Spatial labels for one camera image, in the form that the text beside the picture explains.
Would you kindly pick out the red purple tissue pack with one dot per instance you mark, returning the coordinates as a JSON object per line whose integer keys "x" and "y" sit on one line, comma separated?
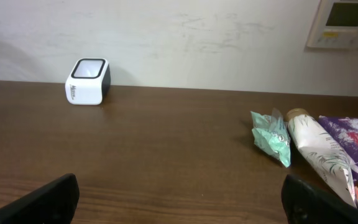
{"x": 353, "y": 143}

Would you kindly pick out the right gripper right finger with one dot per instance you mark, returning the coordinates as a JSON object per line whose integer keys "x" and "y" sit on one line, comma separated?
{"x": 306, "y": 204}

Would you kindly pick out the beige wall control panel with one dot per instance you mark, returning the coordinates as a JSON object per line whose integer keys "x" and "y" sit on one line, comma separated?
{"x": 335, "y": 25}

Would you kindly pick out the white barcode scanner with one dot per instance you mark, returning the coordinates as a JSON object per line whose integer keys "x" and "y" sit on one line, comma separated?
{"x": 88, "y": 82}

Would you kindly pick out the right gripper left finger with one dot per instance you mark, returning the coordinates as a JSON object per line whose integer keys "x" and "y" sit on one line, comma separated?
{"x": 55, "y": 202}

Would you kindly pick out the teal wet wipes pack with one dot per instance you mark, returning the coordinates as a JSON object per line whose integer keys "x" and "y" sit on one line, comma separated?
{"x": 271, "y": 135}

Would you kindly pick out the white floral cream tube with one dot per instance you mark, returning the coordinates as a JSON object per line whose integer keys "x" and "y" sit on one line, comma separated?
{"x": 323, "y": 153}

